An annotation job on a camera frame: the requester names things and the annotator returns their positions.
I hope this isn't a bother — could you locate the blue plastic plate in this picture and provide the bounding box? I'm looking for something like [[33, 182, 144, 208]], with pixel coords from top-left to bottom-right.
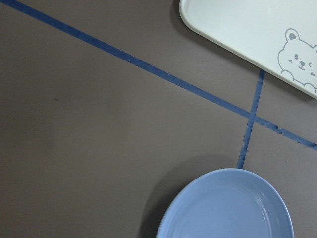
[[156, 169, 295, 238]]

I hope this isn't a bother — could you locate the cream bear tray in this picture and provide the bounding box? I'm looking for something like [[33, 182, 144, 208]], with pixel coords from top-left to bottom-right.
[[179, 0, 317, 98]]

